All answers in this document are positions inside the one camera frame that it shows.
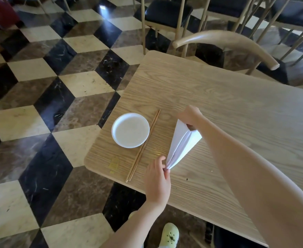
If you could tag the person's left hand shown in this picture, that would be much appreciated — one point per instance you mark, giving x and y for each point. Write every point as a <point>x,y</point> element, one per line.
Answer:
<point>156,182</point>

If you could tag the person's right hand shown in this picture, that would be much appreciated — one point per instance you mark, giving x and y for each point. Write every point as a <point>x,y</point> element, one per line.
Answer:
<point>192,116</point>

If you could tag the person's right fingers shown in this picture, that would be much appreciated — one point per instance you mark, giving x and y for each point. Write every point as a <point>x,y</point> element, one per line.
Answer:
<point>188,124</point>

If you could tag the person's left thumb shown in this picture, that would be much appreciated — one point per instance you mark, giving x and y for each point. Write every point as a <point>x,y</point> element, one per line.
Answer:
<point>161,160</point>

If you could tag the white paper napkin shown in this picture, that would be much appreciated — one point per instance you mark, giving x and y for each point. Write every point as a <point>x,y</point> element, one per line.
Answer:
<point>181,147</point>

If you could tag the person's left forearm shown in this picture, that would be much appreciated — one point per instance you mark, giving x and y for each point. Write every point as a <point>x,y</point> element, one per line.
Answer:
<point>130,224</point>

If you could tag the person's right forearm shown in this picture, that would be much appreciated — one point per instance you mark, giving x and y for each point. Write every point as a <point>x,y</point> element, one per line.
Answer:
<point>257,183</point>

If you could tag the wooden chopstick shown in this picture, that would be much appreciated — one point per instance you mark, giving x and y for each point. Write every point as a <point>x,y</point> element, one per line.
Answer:
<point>144,144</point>

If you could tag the wooden table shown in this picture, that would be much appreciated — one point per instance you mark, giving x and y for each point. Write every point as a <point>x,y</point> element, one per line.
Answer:
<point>218,136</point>

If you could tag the white round plate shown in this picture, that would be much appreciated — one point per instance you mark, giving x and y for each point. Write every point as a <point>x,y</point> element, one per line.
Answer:
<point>130,130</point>

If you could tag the light green clog shoe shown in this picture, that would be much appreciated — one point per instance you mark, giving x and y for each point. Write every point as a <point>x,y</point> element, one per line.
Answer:
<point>169,235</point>

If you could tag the curved-back wooden chair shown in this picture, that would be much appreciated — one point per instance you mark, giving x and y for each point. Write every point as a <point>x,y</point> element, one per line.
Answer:
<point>234,52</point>

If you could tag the wooden chair with black cushion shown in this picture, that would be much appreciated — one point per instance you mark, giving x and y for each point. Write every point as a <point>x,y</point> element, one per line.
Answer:
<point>231,7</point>
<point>293,18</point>
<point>164,15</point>

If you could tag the dark red cabinet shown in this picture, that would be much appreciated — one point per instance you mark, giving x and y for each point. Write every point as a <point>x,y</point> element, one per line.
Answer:
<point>0,10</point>

